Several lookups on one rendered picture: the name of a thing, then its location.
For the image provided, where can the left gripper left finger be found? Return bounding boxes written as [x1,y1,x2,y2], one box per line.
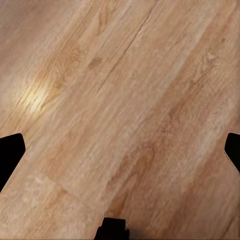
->
[0,133,26,192]

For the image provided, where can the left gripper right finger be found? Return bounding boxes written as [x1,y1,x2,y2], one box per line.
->
[224,133,240,172]

